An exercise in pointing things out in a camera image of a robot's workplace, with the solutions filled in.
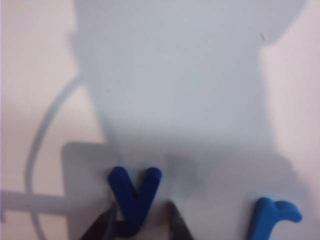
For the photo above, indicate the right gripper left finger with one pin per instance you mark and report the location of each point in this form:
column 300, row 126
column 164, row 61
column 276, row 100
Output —
column 102, row 227

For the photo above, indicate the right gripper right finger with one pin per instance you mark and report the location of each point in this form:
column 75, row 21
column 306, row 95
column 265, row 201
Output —
column 175, row 225

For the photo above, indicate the dark blue letter y magnet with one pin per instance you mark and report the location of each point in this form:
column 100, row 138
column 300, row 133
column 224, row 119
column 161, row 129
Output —
column 135, row 200

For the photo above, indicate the light blue letter r magnet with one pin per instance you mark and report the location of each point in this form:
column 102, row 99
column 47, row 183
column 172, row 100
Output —
column 265, row 217

